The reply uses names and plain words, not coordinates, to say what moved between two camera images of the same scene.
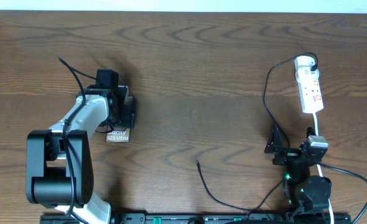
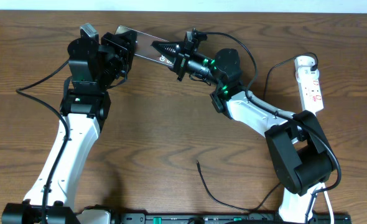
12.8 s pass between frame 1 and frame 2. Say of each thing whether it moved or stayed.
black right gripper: moved
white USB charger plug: stayed
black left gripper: moved
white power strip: stayed
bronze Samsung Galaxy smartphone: moved
